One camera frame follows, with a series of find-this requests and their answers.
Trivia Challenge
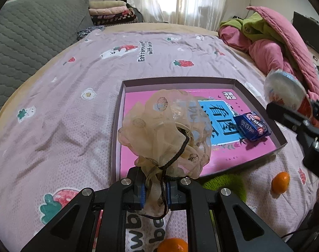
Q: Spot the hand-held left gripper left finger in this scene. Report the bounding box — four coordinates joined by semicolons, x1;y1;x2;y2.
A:
20;167;147;252

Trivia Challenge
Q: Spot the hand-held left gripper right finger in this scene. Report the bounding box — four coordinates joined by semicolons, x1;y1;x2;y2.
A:
167;177;294;252

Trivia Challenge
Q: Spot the blue cookie packet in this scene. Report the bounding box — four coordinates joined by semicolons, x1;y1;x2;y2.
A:
233;112;271;142

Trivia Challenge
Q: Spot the tangerine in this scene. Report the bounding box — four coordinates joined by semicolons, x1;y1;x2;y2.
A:
157;238;189;252
271;171;290;194

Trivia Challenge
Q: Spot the green fuzzy ring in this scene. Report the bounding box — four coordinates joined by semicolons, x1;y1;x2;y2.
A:
201;173;248;202

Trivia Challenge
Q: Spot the beige mesh drawstring pouch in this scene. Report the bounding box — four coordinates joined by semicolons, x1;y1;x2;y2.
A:
117;89;212;219

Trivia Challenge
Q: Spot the shallow grey cardboard box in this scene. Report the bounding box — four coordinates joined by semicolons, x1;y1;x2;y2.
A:
111;77;288;180

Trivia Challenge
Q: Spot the pink and blue book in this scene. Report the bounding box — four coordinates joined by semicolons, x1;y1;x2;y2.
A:
120;89;278;176

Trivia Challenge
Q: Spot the black television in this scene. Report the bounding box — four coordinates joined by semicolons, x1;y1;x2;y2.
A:
293;11;319;63

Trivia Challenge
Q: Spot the pink quilt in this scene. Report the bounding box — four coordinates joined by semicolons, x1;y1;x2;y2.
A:
218;6;319;103

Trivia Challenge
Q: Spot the green blanket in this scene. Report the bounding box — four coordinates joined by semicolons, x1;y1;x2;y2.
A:
219;12;290;58

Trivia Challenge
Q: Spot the white sheer curtain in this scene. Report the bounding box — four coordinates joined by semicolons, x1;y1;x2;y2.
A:
126;0;240;32

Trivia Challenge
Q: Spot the blue patterned cloth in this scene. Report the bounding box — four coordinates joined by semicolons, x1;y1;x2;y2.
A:
77;26;106;41

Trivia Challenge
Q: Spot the dark red patterned folded blanket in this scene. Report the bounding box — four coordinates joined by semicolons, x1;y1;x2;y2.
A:
92;12;137;27

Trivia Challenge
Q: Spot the pink folded blanket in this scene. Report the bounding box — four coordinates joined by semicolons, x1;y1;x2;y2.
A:
89;7;128;16

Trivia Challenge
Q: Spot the cream folded blanket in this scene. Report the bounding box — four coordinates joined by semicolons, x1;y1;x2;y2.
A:
89;0;126;9

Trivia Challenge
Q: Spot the grey quilted headboard cover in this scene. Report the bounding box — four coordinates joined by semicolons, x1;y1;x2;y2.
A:
0;0;94;126

